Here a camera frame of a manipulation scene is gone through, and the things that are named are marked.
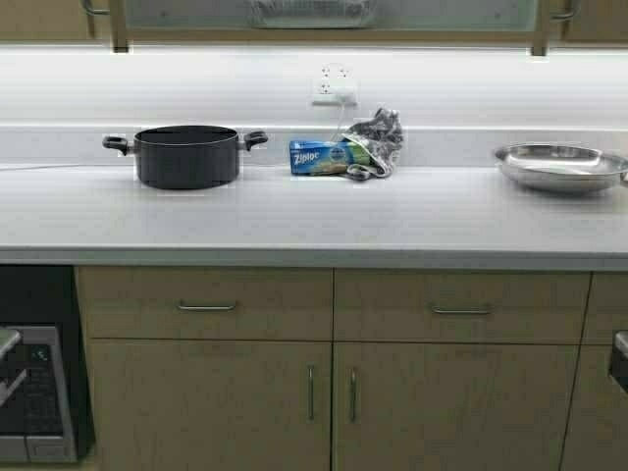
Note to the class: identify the cabinet door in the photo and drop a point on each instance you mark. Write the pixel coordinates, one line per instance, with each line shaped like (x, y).
(429, 406)
(107, 20)
(211, 404)
(547, 20)

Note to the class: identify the aluminium foil baking tray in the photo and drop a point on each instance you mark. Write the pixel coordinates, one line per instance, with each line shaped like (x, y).
(312, 14)

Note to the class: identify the black cooking pot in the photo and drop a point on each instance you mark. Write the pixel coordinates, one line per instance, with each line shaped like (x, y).
(186, 157)

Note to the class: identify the blue Ziploc box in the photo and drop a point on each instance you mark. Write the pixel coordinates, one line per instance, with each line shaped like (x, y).
(315, 158)

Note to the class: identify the grey patterned oven mitt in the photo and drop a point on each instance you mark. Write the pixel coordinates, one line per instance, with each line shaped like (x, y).
(382, 139)

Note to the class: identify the left wooden drawer front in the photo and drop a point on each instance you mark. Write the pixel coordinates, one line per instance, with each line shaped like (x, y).
(185, 303)

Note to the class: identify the wooden drawer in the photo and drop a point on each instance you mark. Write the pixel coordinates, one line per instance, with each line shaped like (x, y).
(473, 307)
(185, 303)

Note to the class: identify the right wooden drawer front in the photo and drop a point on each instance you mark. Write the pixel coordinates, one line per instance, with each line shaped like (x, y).
(473, 307)

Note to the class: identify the stainless steel bowl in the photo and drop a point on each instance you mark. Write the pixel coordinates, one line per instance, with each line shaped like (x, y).
(561, 168)

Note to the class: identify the white charger with cable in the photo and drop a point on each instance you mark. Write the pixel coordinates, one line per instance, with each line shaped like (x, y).
(346, 96)

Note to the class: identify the white wall power outlet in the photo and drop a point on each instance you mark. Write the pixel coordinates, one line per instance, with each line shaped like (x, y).
(327, 79)

